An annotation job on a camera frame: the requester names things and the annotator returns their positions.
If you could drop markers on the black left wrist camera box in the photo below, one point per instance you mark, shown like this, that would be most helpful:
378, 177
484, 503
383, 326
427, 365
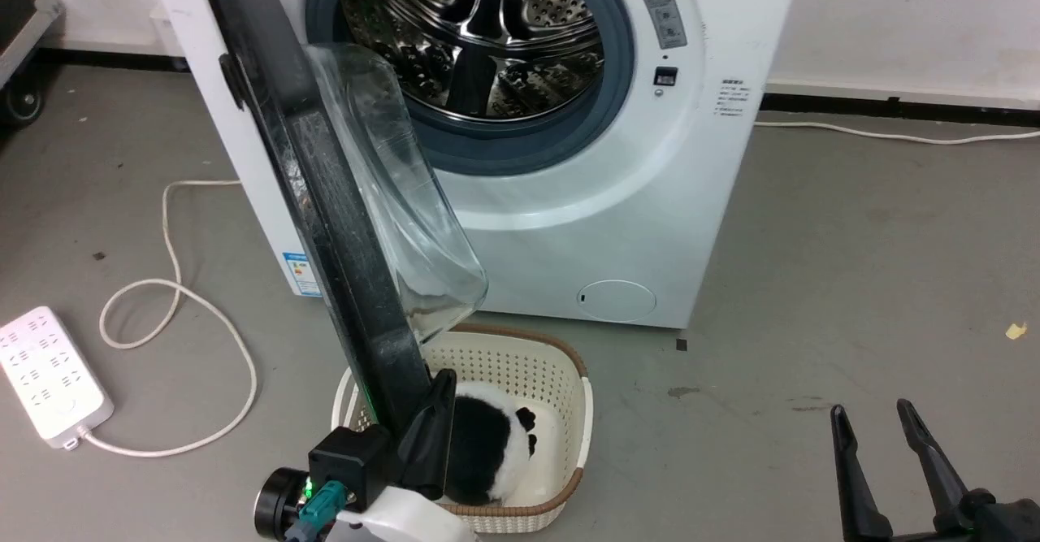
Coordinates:
353, 461

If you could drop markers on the white power strip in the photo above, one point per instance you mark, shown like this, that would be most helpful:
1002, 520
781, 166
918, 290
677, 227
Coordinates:
45, 375

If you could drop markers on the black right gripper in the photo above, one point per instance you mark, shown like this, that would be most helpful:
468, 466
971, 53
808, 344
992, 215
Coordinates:
1003, 522

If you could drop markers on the small yellow paper scrap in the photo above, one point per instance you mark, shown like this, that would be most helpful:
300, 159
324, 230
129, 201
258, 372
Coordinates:
1016, 331

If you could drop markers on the blue energy label sticker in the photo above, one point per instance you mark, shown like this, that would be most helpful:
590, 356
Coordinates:
302, 275

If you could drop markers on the black wheeled cart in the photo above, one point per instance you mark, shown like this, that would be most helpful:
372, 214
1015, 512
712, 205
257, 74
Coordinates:
20, 6

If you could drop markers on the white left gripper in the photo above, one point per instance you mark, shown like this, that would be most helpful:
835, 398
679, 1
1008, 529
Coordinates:
406, 522

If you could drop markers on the black washing machine door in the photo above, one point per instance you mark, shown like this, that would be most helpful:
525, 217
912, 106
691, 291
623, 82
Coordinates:
325, 201

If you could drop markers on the cream plastic laundry basket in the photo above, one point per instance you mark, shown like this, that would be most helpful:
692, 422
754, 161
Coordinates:
561, 412

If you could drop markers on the grey rubber door gasket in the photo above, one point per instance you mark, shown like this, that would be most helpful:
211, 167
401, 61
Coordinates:
520, 140

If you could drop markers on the grey warning label sticker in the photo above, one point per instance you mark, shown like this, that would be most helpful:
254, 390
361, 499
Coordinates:
662, 10

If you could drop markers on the black and white panda plush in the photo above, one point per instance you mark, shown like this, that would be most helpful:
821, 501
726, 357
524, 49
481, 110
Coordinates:
487, 444

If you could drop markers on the steel perforated washer drum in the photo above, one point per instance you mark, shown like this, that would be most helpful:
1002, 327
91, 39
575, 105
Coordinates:
479, 30

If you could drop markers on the white front-load washing machine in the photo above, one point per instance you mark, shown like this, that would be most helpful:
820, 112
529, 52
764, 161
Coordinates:
569, 225

